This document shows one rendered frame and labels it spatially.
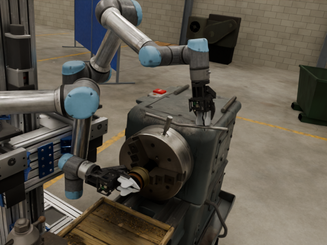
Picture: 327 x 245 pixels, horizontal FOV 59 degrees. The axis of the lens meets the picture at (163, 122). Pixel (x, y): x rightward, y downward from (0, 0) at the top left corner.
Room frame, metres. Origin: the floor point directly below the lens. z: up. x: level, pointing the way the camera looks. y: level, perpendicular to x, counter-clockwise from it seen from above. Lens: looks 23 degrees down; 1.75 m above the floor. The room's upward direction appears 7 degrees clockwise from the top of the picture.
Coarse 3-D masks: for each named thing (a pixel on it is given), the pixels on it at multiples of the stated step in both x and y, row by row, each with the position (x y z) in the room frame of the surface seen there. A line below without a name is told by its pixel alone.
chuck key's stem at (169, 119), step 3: (168, 117) 1.09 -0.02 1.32; (171, 117) 1.10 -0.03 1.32; (168, 120) 1.09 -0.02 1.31; (171, 120) 1.09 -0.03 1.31; (165, 123) 1.10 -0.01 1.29; (168, 123) 1.09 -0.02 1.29; (165, 126) 1.09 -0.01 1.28; (168, 126) 1.09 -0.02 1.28; (165, 129) 1.09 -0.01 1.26; (168, 129) 1.10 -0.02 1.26; (165, 132) 1.10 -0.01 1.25
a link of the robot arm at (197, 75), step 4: (192, 72) 1.08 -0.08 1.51; (196, 72) 1.07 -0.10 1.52; (200, 72) 1.07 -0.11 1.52; (204, 72) 1.07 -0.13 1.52; (208, 72) 1.09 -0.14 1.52; (192, 76) 1.08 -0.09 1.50; (196, 76) 1.07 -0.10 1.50; (200, 76) 1.07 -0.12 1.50; (204, 76) 1.07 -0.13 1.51; (208, 76) 1.09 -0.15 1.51; (192, 80) 1.09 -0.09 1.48; (196, 80) 1.07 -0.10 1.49; (200, 80) 1.07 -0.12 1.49; (204, 80) 1.08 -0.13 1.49
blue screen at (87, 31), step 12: (84, 0) 8.41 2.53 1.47; (96, 0) 7.39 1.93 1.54; (84, 12) 8.40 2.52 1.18; (84, 24) 8.39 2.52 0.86; (96, 24) 7.35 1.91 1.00; (84, 36) 8.37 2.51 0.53; (96, 36) 7.32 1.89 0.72; (96, 48) 7.30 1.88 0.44; (120, 48) 5.95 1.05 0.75; (84, 60) 7.63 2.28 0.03; (108, 84) 5.83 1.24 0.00
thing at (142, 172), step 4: (132, 168) 1.01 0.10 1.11; (136, 168) 1.00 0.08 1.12; (140, 168) 1.00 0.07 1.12; (144, 168) 1.02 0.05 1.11; (132, 172) 0.98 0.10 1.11; (136, 172) 0.97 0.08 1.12; (140, 172) 0.97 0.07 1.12; (144, 172) 0.98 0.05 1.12; (148, 172) 1.02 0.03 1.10; (132, 176) 0.94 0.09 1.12; (136, 176) 0.95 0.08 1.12; (140, 176) 0.96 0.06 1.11; (144, 176) 0.97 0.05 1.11; (148, 176) 0.98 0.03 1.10; (136, 180) 0.94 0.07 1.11; (140, 180) 0.94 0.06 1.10; (144, 180) 0.96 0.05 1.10; (148, 180) 0.98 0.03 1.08; (140, 184) 0.94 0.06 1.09; (144, 184) 0.95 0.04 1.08; (140, 188) 0.94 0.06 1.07
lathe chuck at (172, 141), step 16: (144, 128) 1.19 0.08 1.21; (160, 128) 1.15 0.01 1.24; (144, 144) 1.09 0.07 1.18; (160, 144) 1.06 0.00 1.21; (176, 144) 1.08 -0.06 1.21; (128, 160) 1.12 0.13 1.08; (160, 160) 1.06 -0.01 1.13; (176, 160) 1.03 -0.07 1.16; (144, 192) 1.08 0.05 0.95; (160, 192) 1.05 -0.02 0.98; (176, 192) 1.02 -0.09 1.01
